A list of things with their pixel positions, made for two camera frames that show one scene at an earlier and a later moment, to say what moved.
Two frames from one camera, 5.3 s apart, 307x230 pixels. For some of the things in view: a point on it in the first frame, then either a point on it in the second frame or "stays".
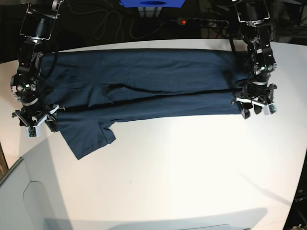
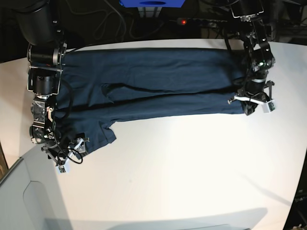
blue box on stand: [153, 3] stays
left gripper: [32, 115] -> [62, 149]
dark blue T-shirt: [84, 90] stays
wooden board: [4, 167] stays
